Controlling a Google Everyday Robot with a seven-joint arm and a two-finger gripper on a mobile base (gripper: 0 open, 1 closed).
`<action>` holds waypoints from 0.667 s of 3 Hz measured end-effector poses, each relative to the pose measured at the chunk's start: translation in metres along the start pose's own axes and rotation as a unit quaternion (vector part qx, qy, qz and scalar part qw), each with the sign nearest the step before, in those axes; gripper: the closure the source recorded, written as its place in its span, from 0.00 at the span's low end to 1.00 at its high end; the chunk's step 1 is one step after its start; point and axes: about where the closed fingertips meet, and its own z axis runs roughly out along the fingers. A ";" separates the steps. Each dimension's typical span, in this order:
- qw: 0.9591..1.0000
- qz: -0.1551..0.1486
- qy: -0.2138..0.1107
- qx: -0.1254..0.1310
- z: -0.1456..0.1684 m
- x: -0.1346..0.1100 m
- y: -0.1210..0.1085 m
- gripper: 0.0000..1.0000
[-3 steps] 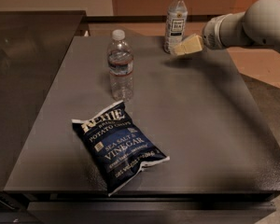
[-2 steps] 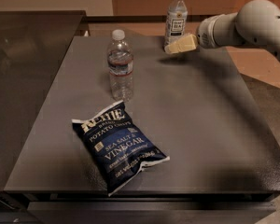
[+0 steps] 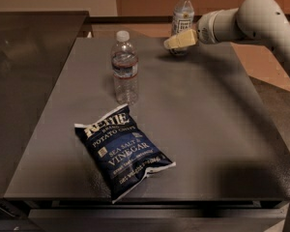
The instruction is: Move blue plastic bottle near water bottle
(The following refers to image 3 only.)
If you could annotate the clear water bottle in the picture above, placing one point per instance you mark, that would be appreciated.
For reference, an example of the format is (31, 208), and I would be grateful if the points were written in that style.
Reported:
(124, 62)

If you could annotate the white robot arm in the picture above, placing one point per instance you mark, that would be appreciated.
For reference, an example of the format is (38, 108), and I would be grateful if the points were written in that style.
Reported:
(254, 22)

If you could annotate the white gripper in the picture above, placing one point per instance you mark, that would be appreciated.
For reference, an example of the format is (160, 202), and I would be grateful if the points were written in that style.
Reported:
(204, 29)

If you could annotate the blue kettle chips bag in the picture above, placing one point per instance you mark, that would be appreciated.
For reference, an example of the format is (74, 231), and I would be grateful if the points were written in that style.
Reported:
(125, 156)

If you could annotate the blue label plastic bottle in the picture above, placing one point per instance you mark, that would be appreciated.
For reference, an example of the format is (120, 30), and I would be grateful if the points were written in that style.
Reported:
(183, 15)

